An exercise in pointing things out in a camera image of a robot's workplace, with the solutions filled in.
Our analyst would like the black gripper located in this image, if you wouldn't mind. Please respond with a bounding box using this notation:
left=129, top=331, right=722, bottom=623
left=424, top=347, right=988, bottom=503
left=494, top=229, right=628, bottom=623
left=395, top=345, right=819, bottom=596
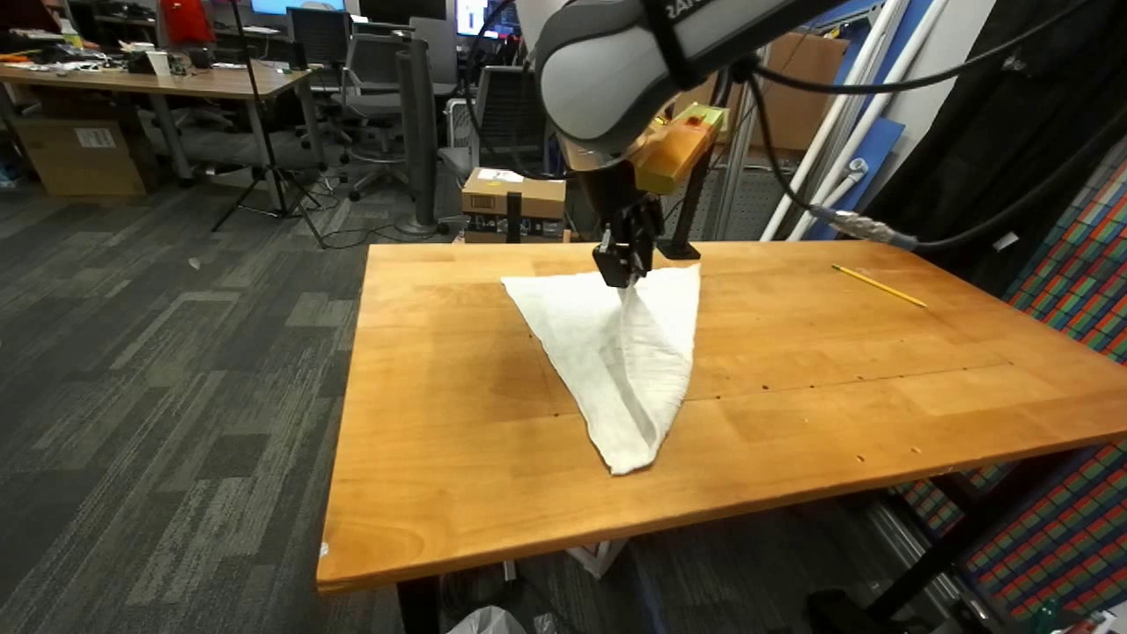
left=567, top=156, right=665, bottom=291

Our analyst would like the white cloth towel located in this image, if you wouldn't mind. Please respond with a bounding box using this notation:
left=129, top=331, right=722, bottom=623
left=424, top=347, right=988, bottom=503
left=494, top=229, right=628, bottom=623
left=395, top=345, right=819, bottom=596
left=501, top=260, right=703, bottom=477

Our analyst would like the black vertical pole with base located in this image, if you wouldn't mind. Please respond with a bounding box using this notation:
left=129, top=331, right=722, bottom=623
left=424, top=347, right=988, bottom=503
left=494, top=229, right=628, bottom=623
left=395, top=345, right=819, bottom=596
left=653, top=56, right=755, bottom=264

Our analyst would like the flat tan cardboard box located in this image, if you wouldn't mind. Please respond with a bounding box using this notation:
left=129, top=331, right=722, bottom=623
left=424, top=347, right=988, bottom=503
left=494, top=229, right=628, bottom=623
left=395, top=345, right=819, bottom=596
left=456, top=166, right=572, bottom=223

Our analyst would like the grey drawer cabinet wooden top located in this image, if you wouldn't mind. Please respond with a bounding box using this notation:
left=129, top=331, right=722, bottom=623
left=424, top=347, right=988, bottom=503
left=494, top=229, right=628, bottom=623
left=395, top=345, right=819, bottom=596
left=689, top=151, right=804, bottom=247

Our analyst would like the grey framed office chair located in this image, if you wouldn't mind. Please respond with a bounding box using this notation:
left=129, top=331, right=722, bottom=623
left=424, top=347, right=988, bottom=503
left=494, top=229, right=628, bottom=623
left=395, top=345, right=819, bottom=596
left=472, top=62, right=556, bottom=177

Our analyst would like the grey partition panel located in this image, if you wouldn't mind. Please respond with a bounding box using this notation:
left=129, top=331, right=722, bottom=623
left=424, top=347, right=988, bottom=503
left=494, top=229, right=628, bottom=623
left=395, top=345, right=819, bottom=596
left=395, top=38, right=444, bottom=229

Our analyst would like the large brown cardboard box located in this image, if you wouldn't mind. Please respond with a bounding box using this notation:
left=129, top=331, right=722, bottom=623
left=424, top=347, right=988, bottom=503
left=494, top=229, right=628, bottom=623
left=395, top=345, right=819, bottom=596
left=761, top=29, right=852, bottom=156

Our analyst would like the long white tube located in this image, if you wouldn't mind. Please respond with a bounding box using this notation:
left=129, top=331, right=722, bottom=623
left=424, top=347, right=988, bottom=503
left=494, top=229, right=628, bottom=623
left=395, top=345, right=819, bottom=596
left=756, top=0, right=913, bottom=241
left=784, top=0, right=952, bottom=241

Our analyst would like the yellow pencil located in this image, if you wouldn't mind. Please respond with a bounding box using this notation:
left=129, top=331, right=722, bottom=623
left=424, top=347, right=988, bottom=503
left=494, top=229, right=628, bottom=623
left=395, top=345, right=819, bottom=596
left=831, top=260, right=930, bottom=312

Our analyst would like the blue board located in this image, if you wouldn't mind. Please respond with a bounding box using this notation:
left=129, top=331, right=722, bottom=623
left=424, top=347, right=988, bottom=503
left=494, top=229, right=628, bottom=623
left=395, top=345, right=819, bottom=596
left=776, top=0, right=908, bottom=241

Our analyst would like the lit computer monitor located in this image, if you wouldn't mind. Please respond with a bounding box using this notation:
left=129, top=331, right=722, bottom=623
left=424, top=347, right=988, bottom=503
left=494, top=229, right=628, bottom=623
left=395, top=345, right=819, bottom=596
left=454, top=0, right=521, bottom=45

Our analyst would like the dark office chair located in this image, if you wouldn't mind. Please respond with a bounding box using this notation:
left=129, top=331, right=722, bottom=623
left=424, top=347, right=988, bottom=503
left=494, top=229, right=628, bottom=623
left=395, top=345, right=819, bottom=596
left=286, top=2, right=407, bottom=197

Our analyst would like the black tripod stand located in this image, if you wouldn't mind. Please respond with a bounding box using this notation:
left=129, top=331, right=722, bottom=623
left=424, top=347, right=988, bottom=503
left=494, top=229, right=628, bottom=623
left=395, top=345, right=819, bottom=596
left=208, top=0, right=333, bottom=253

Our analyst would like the black curtain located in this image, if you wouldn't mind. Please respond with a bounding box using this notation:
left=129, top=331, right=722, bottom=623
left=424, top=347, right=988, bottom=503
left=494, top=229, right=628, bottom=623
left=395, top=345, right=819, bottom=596
left=849, top=0, right=1127, bottom=297

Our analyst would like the long wooden office desk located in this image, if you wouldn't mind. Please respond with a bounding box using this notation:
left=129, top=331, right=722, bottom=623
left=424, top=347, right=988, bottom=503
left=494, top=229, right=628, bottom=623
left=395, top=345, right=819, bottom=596
left=0, top=56, right=327, bottom=191

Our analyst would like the colourful patterned mat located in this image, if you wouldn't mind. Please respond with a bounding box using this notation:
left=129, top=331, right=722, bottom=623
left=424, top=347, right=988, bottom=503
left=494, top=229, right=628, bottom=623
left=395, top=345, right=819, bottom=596
left=900, top=138, right=1127, bottom=628

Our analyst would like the bright red object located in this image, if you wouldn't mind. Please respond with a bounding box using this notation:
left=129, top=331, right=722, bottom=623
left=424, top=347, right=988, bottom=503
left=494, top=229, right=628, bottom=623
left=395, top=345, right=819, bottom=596
left=156, top=0, right=218, bottom=52

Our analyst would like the cardboard box under desk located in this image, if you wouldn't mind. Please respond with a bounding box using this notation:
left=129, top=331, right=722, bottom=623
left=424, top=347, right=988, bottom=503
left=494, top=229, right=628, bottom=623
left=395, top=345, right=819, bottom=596
left=15, top=116, right=166, bottom=203

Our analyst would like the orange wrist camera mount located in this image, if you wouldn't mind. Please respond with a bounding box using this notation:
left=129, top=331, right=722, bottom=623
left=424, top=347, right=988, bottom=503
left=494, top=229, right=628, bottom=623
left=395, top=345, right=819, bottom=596
left=629, top=101, right=732, bottom=197

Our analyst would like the black cable silver connector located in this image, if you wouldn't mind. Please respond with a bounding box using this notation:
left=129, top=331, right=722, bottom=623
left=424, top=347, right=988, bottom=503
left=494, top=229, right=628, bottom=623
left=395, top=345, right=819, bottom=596
left=742, top=67, right=1127, bottom=257

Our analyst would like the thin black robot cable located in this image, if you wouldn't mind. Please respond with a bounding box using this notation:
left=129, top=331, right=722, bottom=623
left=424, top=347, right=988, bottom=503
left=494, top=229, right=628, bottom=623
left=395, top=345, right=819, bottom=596
left=751, top=0, right=1103, bottom=99

